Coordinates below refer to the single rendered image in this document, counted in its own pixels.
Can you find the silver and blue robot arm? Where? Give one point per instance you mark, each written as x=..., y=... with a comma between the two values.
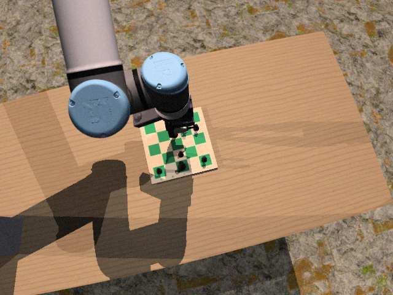
x=99, y=105

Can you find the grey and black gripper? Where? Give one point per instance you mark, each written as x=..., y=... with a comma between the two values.
x=185, y=121

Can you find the green and cream chessboard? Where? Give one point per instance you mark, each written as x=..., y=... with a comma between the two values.
x=162, y=151

